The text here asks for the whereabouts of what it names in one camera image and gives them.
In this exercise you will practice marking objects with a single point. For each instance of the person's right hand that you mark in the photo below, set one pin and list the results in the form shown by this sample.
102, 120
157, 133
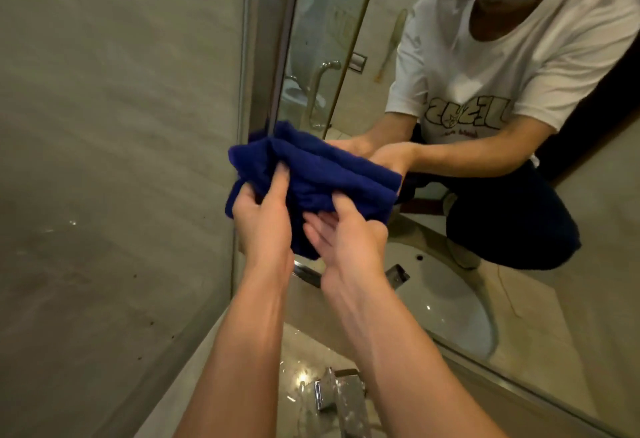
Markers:
350, 253

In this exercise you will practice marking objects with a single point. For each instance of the person's left hand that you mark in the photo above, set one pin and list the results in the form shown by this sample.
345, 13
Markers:
265, 238

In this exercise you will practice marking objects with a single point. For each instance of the blue microfibre cloth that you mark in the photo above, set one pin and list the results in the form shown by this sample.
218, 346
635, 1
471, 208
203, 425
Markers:
310, 168

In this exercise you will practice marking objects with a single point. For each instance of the silver framed wall mirror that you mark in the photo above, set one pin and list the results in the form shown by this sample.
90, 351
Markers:
575, 228

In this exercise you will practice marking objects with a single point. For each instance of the person's right forearm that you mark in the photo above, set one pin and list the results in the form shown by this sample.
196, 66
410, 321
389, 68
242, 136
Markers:
410, 367

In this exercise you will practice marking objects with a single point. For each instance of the person's left forearm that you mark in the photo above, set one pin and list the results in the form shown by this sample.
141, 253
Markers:
240, 362

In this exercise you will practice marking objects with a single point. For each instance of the chrome sink faucet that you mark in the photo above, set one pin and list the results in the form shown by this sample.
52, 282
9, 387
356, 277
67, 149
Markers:
340, 402

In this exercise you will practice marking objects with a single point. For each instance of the glass shower enclosure gold frame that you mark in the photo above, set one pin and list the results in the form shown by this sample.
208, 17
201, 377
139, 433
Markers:
125, 153

